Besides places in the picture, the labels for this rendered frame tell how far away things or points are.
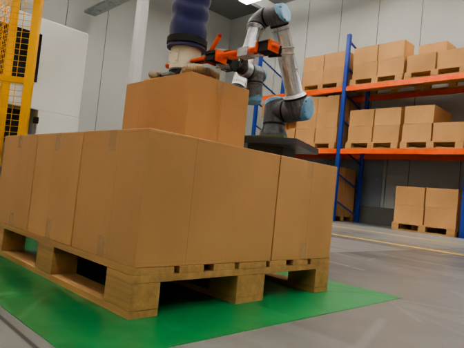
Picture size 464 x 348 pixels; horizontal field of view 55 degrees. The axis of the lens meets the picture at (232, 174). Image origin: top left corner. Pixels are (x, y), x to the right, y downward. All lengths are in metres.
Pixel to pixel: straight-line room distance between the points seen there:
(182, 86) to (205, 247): 1.00
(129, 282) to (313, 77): 10.12
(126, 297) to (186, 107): 1.10
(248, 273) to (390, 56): 8.88
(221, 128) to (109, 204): 1.01
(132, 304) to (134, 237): 0.18
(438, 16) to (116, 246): 10.69
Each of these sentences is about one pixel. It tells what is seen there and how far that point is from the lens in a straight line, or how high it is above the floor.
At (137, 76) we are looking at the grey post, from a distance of 6.20.
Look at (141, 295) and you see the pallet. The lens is 1.35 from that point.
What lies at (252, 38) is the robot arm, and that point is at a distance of 2.84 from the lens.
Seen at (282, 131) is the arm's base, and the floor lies 0.82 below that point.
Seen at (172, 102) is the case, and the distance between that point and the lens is 2.28.
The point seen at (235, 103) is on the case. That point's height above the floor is 0.85.
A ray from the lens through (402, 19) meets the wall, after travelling 11.97.
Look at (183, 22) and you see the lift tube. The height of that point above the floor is 1.27.
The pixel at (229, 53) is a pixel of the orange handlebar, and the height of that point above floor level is 1.07.
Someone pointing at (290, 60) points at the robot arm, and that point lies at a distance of 2.89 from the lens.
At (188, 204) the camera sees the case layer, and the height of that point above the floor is 0.34.
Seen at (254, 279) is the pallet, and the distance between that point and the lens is 1.66.
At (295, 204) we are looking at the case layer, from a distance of 1.79.
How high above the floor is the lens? 0.38
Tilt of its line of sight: 2 degrees up
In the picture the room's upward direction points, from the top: 6 degrees clockwise
